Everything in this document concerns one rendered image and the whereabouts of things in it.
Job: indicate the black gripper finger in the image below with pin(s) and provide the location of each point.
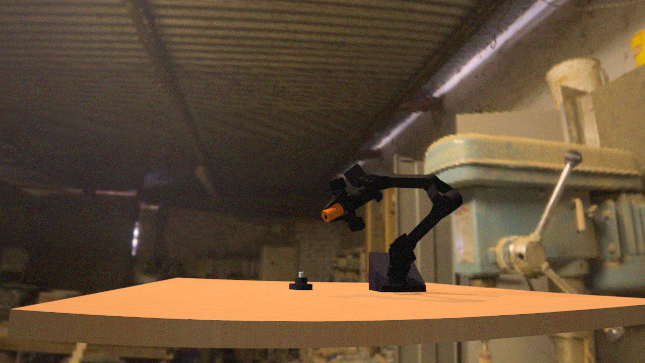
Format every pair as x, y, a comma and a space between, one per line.
336, 197
347, 218

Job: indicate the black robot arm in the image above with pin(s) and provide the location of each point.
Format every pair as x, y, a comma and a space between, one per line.
401, 251

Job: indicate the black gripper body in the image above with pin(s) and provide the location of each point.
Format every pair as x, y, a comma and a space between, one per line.
352, 201

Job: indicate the orange knob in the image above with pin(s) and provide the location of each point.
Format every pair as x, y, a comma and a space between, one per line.
332, 212

